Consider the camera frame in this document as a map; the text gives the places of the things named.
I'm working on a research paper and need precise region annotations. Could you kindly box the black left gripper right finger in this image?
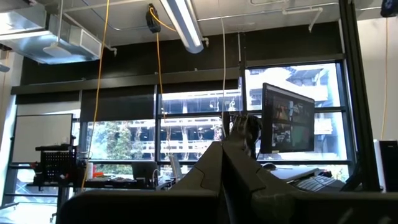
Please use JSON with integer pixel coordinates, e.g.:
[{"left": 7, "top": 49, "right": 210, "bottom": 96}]
[{"left": 222, "top": 140, "right": 300, "bottom": 224}]

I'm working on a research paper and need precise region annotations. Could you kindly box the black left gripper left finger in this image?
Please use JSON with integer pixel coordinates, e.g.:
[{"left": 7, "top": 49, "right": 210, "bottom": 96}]
[{"left": 170, "top": 141, "right": 224, "bottom": 192}]

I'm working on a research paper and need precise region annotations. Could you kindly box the grey desk top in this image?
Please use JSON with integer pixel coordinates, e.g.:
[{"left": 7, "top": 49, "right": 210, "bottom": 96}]
[{"left": 269, "top": 167, "right": 321, "bottom": 183}]

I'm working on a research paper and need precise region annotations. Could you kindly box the grey laptop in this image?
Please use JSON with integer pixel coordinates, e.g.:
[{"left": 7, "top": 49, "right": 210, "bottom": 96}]
[{"left": 131, "top": 161, "right": 159, "bottom": 182}]

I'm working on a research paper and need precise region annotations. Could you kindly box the black computer monitor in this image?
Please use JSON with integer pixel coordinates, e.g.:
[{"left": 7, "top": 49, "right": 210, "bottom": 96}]
[{"left": 260, "top": 82, "right": 316, "bottom": 154}]

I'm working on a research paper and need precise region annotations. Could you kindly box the black keyboard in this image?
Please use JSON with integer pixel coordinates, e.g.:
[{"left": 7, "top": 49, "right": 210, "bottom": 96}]
[{"left": 293, "top": 175, "right": 337, "bottom": 192}]

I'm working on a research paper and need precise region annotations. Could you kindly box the black computer tower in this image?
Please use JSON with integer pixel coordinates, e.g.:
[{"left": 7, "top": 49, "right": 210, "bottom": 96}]
[{"left": 374, "top": 139, "right": 398, "bottom": 193}]

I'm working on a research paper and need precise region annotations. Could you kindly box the black pegboard cart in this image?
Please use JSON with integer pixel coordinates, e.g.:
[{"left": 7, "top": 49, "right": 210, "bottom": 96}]
[{"left": 32, "top": 144, "right": 79, "bottom": 185}]

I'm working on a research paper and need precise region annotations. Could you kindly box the long ceiling light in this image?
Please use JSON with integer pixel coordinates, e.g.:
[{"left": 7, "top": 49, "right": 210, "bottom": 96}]
[{"left": 159, "top": 0, "right": 205, "bottom": 55}]

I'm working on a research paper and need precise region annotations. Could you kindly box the white whiteboard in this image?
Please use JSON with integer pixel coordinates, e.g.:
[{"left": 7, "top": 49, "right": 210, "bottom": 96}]
[{"left": 11, "top": 113, "right": 74, "bottom": 164}]

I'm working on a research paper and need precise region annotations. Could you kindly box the white ceiling pipe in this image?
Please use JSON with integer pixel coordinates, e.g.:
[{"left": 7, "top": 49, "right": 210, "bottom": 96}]
[{"left": 282, "top": 6, "right": 324, "bottom": 34}]

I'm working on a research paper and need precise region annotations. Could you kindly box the white hanging cable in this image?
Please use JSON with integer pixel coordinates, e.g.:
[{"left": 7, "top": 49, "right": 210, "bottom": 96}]
[{"left": 219, "top": 17, "right": 228, "bottom": 138}]

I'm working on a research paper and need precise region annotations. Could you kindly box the yellow hanging cable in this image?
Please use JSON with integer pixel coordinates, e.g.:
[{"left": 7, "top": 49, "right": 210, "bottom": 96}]
[
  {"left": 380, "top": 17, "right": 390, "bottom": 141},
  {"left": 80, "top": 0, "right": 111, "bottom": 191},
  {"left": 149, "top": 7, "right": 177, "bottom": 123}
]

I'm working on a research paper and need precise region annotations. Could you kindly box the black aluminium table frame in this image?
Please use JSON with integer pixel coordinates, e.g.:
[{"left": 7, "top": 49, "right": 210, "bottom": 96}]
[{"left": 338, "top": 0, "right": 384, "bottom": 192}]

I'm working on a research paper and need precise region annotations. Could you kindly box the black ceiling cable reel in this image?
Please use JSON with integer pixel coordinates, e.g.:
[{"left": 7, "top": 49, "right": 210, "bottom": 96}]
[{"left": 145, "top": 3, "right": 162, "bottom": 34}]

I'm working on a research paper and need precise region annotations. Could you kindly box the silver ventilation duct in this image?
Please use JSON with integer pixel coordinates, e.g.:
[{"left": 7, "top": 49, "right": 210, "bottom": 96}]
[{"left": 0, "top": 0, "right": 104, "bottom": 65}]

